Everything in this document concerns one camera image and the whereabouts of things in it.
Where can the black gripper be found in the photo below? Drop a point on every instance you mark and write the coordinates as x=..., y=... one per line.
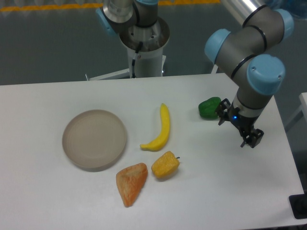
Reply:
x=251, y=136

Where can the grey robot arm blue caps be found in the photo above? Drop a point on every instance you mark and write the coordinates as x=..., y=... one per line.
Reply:
x=241, y=56

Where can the green toy pepper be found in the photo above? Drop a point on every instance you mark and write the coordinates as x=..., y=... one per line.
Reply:
x=207, y=108

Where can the yellow toy pepper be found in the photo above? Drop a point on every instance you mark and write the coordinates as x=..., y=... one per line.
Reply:
x=165, y=165

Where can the white side table edge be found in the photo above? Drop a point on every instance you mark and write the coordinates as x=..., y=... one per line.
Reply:
x=299, y=113

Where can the yellow toy banana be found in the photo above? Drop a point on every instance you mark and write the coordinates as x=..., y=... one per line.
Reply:
x=160, y=141

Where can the black clamp at table edge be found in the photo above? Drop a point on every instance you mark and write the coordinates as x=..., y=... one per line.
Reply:
x=299, y=205

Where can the orange toy bread slice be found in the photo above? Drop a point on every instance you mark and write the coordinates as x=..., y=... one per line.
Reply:
x=130, y=182

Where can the beige round plate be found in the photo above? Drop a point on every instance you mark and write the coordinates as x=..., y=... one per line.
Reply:
x=94, y=140

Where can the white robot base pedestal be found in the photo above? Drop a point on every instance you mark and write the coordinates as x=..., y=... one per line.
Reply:
x=144, y=52

